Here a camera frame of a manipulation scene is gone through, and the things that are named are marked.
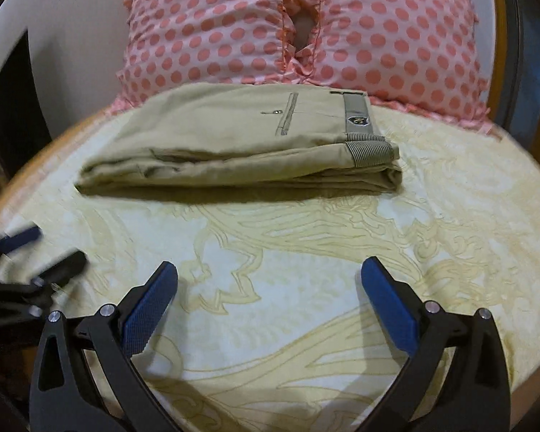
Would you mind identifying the pink polka dot pillow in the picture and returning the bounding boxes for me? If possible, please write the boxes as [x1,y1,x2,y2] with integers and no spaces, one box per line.
[108,0,325,118]
[292,0,493,132]

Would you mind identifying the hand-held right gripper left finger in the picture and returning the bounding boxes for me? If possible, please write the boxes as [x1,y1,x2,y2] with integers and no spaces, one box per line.
[29,260,183,432]

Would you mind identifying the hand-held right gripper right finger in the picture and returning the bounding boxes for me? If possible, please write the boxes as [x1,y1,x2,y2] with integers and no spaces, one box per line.
[355,256,511,432]

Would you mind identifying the cream patterned bed sheet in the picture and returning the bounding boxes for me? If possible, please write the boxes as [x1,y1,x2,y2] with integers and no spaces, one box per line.
[0,107,540,432]

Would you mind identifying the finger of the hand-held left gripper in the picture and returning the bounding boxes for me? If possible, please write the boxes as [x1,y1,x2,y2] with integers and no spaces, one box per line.
[0,251,89,325]
[0,227,43,264]

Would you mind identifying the khaki pants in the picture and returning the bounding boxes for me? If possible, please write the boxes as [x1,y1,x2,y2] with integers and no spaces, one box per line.
[74,85,404,199]

